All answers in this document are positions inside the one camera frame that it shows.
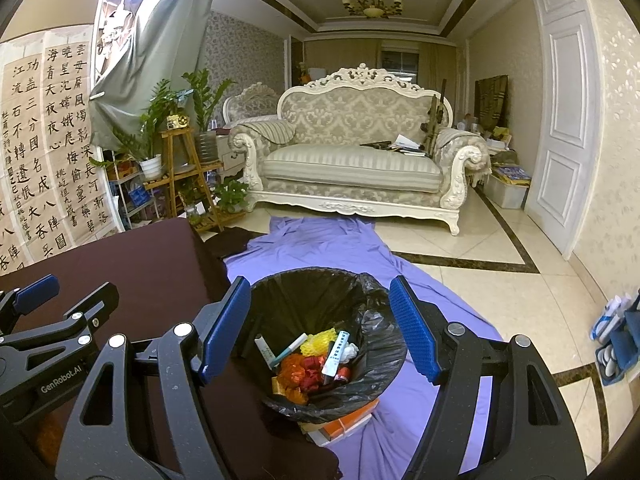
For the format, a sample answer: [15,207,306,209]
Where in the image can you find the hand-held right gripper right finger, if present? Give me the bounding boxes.
[390,275,586,480]

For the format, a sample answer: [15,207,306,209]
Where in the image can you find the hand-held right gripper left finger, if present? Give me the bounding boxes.
[57,276,252,480]

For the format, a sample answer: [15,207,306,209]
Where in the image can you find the small green floor plant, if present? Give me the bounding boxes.
[214,177,252,214]

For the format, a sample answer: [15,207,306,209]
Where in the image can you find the dark red wrapper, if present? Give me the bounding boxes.
[297,355,327,391]

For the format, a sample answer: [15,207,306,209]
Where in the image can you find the papers on sofa seat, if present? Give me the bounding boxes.
[360,132,431,157]

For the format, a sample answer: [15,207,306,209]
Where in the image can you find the leafy plant in white pot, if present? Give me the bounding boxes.
[114,77,194,182]

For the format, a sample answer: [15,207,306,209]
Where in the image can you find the orange box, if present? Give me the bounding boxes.
[324,399,379,442]

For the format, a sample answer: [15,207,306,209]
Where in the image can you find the white flat box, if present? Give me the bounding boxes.
[300,420,334,447]

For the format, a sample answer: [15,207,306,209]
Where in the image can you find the white storage box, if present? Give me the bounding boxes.
[484,165,533,211]

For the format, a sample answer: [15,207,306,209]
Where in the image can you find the blue fabric organiser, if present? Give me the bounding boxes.
[596,292,640,387]

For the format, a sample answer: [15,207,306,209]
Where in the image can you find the metal shelf with blue crate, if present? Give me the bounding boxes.
[105,159,157,227]

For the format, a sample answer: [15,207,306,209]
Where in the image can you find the grey curtain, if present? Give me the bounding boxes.
[89,0,219,150]

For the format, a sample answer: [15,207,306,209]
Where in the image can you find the orange red mesh waste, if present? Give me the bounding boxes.
[274,355,309,406]

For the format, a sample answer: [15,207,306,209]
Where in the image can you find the white pen with teal tip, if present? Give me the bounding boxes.
[270,332,309,367]

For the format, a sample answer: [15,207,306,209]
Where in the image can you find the black cloth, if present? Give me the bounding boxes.
[205,227,257,262]

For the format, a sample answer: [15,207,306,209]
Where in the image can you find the white and blue sneaker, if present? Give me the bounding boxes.
[591,294,632,342]

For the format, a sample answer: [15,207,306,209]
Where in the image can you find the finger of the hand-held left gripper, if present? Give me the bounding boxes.
[62,284,121,333]
[0,274,61,333]

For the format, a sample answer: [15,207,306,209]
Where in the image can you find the toy rifle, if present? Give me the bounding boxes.
[422,77,449,157]

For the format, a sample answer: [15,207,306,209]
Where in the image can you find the tall plant in grey pot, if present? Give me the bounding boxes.
[181,67,237,164]

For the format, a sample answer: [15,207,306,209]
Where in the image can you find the yellow foam fruit net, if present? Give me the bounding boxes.
[302,329,335,359]

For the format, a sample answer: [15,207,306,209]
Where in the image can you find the dark brown patterned panel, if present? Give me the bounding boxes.
[474,75,510,134]

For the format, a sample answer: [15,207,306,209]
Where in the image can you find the wooden plant stand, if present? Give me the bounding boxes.
[144,127,237,232]

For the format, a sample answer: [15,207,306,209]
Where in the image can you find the white door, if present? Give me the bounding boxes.
[522,0,607,262]

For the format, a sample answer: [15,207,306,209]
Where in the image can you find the ornate white sofa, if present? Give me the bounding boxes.
[229,62,493,237]

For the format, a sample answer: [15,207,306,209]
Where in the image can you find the ornate white armchair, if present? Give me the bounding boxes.
[222,82,284,132]

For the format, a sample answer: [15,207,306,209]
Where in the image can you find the bin with black bag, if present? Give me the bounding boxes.
[247,267,408,423]

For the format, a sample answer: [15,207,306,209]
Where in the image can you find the purple cloth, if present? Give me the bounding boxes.
[225,215,504,480]

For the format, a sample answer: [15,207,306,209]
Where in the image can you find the small white tube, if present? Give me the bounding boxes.
[254,334,275,370]

